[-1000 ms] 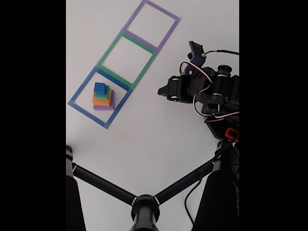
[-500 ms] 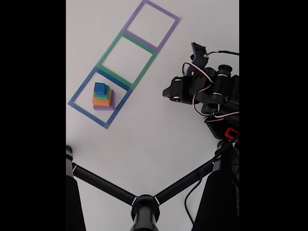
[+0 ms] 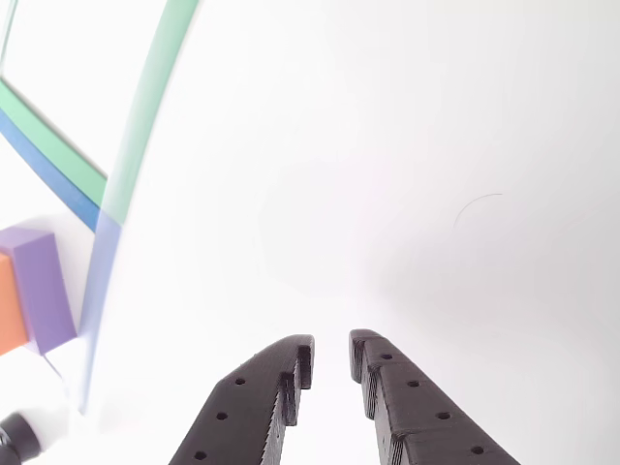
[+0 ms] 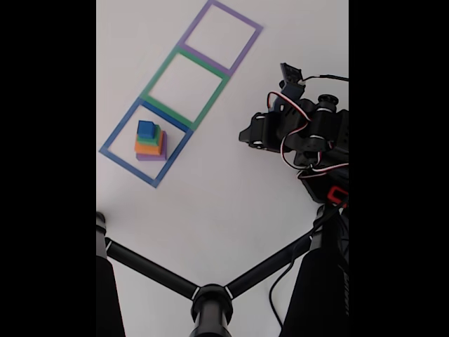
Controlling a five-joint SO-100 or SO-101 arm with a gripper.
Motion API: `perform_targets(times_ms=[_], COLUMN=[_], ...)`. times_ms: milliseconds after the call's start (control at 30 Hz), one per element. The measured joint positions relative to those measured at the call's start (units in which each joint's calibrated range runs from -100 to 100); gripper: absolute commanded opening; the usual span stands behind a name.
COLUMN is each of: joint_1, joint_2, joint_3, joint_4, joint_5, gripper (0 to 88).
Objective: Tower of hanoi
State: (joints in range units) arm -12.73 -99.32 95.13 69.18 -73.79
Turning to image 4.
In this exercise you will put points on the green cube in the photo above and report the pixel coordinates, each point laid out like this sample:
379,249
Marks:
156,140

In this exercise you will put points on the large purple block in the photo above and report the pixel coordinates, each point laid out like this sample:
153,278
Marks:
151,157

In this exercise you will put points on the small blue cube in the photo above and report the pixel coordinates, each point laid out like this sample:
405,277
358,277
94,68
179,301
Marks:
146,129

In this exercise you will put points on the orange block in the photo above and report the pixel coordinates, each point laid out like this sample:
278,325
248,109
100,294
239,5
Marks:
147,149

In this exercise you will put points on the green tape square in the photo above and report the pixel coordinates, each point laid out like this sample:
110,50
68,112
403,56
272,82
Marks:
168,111

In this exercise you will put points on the purple tape square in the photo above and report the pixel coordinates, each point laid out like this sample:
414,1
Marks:
205,60

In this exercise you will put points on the red clamp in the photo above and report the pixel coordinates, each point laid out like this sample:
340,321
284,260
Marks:
335,193

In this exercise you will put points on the blue tape square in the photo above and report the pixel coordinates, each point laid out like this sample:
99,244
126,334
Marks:
128,168

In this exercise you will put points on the black tripod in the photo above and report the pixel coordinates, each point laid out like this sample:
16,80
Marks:
210,305

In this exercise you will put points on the blue camera circuit board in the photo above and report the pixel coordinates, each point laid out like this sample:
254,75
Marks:
291,79

